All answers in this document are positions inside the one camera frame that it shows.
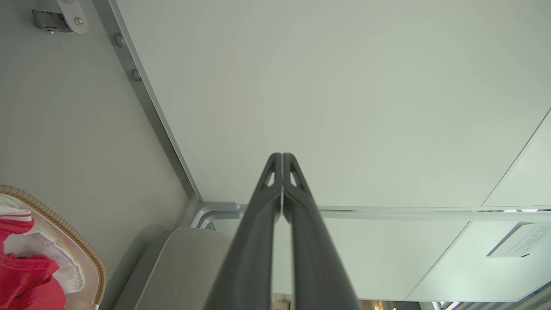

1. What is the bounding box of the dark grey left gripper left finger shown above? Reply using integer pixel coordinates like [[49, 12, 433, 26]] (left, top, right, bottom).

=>
[[204, 153, 283, 310]]

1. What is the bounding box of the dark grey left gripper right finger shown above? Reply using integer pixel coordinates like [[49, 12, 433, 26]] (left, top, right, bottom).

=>
[[283, 153, 361, 310]]

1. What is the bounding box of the red cloth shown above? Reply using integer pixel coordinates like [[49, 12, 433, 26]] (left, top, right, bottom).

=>
[[0, 214, 67, 310]]

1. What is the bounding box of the grey upholstered chair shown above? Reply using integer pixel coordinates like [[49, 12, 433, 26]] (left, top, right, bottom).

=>
[[113, 227, 236, 310]]

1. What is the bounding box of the grey bent metal pipe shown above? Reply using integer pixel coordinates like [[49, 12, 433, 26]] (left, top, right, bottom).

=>
[[188, 202, 251, 229]]

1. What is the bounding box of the rattan rimmed laundry basket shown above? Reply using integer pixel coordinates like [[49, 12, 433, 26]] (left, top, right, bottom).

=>
[[0, 185, 107, 310]]

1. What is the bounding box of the white fabric basket liner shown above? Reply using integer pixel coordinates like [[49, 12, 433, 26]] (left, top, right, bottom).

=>
[[0, 195, 85, 295]]

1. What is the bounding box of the grey aluminium baseboard strip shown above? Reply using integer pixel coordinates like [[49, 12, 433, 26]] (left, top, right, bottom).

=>
[[93, 0, 204, 204]]

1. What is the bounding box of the white paper notice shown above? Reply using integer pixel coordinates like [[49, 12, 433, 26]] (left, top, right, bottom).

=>
[[486, 222, 551, 259]]

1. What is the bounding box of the grey aluminium corner rail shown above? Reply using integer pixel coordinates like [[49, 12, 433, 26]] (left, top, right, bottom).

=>
[[318, 206, 551, 223]]

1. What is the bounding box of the metal bracket with clasp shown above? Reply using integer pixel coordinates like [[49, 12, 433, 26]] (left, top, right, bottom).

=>
[[32, 0, 90, 34]]

